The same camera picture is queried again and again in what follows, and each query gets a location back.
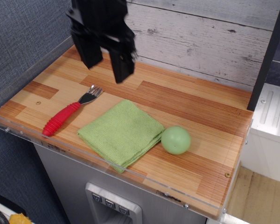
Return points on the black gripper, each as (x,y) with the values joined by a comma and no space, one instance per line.
(103,22)

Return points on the green cloth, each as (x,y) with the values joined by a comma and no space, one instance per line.
(122,134)

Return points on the green round fruit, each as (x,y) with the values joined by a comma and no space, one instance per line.
(176,140)

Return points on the silver toy dishwasher front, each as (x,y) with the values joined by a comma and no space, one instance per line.
(91,194)

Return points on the black white box corner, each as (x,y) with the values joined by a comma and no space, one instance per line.
(7,208)

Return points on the yellow object at corner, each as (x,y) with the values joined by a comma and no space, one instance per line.
(19,219)

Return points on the white toy sink counter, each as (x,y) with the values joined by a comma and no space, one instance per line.
(261,151)

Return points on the red handled metal fork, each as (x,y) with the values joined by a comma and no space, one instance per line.
(58,120)

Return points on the dark right frame post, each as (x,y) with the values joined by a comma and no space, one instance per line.
(268,58)

